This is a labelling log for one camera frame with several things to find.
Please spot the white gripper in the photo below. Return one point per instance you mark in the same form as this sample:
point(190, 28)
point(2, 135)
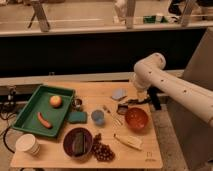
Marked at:
point(141, 95)

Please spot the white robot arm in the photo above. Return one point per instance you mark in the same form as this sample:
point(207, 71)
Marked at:
point(150, 72)

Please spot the blue plastic cup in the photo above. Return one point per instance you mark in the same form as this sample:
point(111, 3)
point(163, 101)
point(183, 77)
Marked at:
point(98, 117)

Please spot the white paper cup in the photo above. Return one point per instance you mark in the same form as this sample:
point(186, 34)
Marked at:
point(27, 143)

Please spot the orange-red bowl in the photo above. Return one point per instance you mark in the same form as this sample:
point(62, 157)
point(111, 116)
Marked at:
point(136, 119)

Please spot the small metal can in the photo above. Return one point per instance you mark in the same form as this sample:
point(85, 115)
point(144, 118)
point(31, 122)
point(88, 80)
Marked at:
point(77, 104)

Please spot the bunch of dark grapes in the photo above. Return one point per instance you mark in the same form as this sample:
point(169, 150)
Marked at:
point(102, 152)

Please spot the green sponge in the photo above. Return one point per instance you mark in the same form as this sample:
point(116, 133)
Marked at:
point(76, 117)

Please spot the yellow-red apple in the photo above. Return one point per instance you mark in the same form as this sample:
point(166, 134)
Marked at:
point(55, 101)

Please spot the orange sausage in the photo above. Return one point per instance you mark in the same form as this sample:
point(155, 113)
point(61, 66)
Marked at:
point(44, 122)

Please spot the green plastic tray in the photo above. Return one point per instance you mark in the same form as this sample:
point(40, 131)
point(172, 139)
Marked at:
point(27, 120)

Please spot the black-handled tool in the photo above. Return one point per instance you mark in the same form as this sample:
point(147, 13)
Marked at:
point(137, 101)

